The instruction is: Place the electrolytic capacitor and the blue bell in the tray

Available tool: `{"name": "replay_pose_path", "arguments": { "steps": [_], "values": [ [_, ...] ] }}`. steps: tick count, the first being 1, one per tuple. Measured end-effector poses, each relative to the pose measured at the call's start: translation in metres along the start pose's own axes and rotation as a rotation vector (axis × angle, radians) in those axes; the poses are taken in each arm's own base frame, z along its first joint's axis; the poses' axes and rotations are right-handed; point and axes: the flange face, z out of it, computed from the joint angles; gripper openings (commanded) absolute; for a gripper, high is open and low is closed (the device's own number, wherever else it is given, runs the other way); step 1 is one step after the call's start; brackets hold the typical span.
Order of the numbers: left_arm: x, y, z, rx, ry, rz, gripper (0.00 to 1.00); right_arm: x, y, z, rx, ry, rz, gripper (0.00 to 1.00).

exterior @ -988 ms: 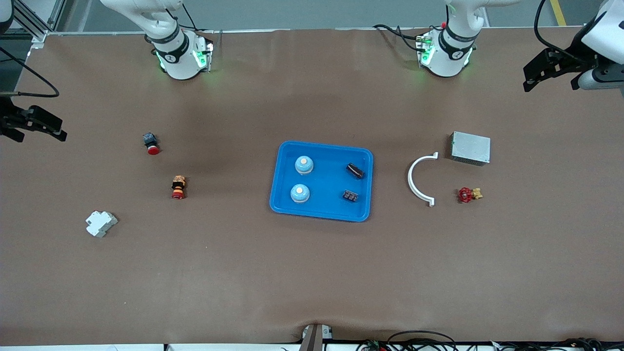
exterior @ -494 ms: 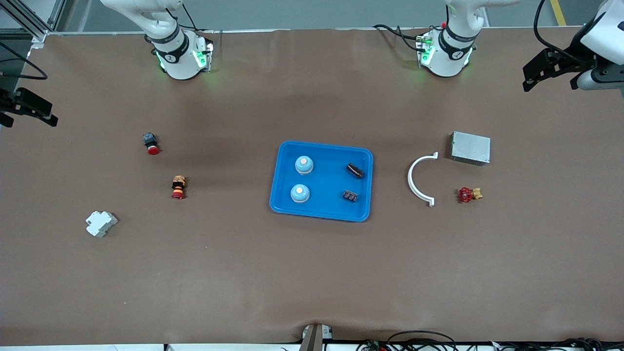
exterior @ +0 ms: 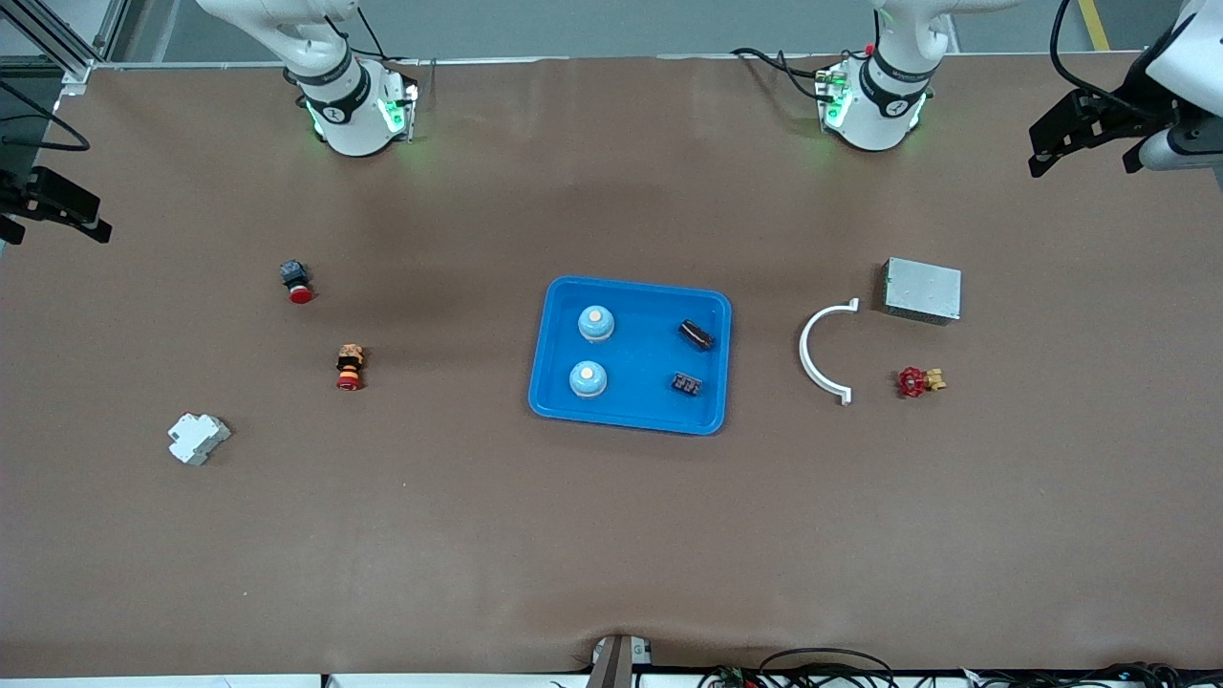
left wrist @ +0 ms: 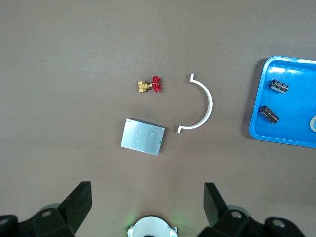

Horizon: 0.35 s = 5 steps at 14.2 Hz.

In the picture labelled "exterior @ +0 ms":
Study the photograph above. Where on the black printed electrolytic capacitor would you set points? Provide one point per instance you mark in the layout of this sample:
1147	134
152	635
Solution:
688	384

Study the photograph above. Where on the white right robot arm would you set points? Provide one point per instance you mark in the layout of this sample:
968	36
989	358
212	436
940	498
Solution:
349	105

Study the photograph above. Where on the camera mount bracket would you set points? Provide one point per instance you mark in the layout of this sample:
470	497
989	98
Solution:
611	669

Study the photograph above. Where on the dark maroon electrolytic capacitor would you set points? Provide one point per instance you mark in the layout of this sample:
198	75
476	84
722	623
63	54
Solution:
697	334

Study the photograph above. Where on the white circuit breaker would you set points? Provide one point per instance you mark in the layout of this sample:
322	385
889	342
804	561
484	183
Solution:
198	439

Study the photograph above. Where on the silver metal power supply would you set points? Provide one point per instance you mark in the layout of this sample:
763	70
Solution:
922	290

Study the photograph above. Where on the red emergency stop button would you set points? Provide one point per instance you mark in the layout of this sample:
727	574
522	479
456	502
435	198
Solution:
351	368

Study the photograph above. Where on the blue bell with wooden base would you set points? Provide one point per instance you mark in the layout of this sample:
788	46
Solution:
595	325
588	379

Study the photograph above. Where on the small green circuit board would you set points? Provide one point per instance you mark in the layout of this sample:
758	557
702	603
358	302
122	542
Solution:
736	678

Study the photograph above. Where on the blue plastic tray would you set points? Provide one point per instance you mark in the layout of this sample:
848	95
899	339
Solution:
635	411

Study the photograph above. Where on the red push button black body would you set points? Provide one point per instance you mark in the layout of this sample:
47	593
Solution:
297	282

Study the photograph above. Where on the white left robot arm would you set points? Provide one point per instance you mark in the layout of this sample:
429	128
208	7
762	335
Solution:
874	105

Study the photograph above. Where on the brass valve red handwheel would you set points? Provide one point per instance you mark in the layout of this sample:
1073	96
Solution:
917	381

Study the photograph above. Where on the aluminium frame profile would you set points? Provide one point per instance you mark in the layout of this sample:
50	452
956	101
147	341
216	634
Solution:
76	76

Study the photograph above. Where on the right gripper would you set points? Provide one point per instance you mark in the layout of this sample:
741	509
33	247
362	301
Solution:
29	195

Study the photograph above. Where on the white curved plastic bracket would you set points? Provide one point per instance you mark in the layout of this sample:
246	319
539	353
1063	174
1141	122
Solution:
804	349

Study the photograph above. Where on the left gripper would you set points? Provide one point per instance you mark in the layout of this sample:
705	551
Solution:
1114	117

